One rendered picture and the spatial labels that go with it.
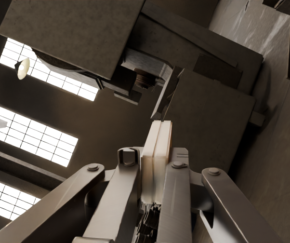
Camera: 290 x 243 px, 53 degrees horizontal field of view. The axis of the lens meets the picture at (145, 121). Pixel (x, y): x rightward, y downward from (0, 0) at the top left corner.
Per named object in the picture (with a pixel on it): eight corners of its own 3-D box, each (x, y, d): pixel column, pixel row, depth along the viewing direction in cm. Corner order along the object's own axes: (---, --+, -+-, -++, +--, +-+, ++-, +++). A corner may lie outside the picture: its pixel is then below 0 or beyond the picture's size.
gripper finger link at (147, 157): (154, 205, 17) (141, 204, 17) (162, 155, 23) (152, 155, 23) (153, 156, 16) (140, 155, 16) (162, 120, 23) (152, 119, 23)
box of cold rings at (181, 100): (235, 109, 313) (167, 80, 311) (271, 102, 230) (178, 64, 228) (199, 198, 310) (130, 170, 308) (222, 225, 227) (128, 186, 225)
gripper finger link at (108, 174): (137, 209, 15) (81, 206, 15) (148, 167, 20) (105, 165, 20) (136, 183, 15) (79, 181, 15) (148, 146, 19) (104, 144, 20)
